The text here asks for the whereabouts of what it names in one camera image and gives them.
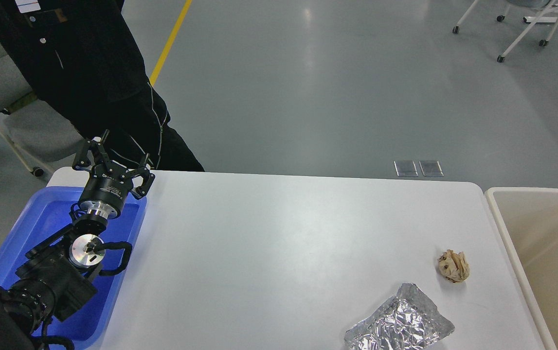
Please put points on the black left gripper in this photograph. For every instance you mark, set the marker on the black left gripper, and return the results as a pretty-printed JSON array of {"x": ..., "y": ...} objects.
[{"x": 106, "y": 192}]

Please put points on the white rolling chair base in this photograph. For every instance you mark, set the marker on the white rolling chair base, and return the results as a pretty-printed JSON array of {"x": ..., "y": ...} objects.
[{"x": 503, "y": 32}]

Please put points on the beige plastic bin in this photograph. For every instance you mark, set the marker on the beige plastic bin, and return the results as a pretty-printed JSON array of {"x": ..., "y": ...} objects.
[{"x": 527, "y": 220}]

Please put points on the person in black tracksuit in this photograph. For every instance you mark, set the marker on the person in black tracksuit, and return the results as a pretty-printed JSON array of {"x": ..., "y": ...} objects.
[{"x": 80, "y": 57}]

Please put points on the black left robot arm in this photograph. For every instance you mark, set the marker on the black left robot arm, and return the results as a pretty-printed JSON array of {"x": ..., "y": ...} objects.
[{"x": 57, "y": 279}]

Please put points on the crumpled aluminium foil sheet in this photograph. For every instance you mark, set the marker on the crumpled aluminium foil sheet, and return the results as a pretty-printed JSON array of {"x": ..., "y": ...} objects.
[{"x": 409, "y": 320}]

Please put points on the right metal floor plate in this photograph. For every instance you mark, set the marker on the right metal floor plate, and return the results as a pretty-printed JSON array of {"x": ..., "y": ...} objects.
[{"x": 431, "y": 168}]

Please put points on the metal floor plate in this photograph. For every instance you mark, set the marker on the metal floor plate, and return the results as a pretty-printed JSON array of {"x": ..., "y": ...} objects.
[
  {"x": 406, "y": 169},
  {"x": 431, "y": 168}
]

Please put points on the crumpled brown paper ball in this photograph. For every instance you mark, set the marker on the crumpled brown paper ball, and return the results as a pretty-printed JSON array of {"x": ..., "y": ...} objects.
[{"x": 453, "y": 266}]

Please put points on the grey office chair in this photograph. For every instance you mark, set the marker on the grey office chair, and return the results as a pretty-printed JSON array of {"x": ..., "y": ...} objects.
[{"x": 37, "y": 134}]

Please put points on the left metal floor plate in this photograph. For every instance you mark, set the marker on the left metal floor plate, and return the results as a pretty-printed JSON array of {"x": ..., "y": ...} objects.
[{"x": 406, "y": 169}]

